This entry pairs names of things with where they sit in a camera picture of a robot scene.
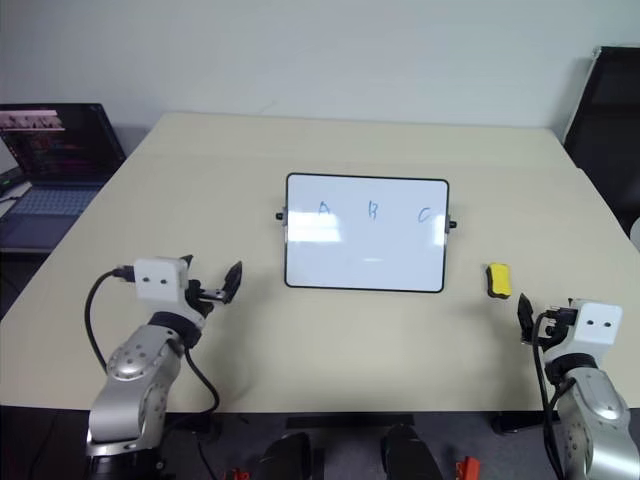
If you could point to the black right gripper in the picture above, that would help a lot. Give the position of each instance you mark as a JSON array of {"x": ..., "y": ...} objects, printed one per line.
[{"x": 550, "y": 325}]

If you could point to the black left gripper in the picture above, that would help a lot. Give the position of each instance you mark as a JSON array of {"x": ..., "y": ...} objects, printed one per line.
[{"x": 197, "y": 295}]

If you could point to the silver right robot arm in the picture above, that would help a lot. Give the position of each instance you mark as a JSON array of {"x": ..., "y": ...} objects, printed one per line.
[{"x": 600, "y": 405}]

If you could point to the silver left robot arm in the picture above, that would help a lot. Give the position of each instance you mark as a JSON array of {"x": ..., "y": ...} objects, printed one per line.
[{"x": 135, "y": 370}]

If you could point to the yellow and black eraser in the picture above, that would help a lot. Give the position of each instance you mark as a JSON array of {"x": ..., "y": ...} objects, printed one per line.
[{"x": 500, "y": 280}]

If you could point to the grey rounded object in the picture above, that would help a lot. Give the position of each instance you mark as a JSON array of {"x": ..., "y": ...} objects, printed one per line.
[{"x": 636, "y": 232}]

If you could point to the dark grey side desk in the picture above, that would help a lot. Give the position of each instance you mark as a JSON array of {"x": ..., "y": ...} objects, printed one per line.
[{"x": 132, "y": 137}]

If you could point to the black-framed whiteboard with letters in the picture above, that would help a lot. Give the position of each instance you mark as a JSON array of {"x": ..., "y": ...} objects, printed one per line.
[{"x": 365, "y": 250}]

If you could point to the small red object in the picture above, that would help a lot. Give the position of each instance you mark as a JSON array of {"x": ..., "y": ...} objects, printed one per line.
[
  {"x": 240, "y": 474},
  {"x": 468, "y": 469}
]

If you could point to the dark rounded shape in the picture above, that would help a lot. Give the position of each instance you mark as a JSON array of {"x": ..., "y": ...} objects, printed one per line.
[
  {"x": 287, "y": 457},
  {"x": 410, "y": 455}
]

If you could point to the open blue laptop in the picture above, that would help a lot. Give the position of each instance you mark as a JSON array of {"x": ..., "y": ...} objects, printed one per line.
[{"x": 60, "y": 150}]

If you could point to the black office chair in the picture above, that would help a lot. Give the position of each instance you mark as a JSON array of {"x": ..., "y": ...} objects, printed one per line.
[{"x": 607, "y": 130}]

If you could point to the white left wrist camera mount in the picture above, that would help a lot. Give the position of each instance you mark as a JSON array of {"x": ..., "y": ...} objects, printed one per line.
[{"x": 157, "y": 280}]

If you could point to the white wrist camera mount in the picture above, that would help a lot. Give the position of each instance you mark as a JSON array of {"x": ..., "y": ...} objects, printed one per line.
[
  {"x": 597, "y": 325},
  {"x": 157, "y": 280}
]

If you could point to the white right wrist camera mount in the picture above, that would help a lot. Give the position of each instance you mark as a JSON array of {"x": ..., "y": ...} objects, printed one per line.
[{"x": 597, "y": 325}]

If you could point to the black table bracket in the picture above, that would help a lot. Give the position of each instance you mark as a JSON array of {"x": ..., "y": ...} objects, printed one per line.
[{"x": 515, "y": 422}]

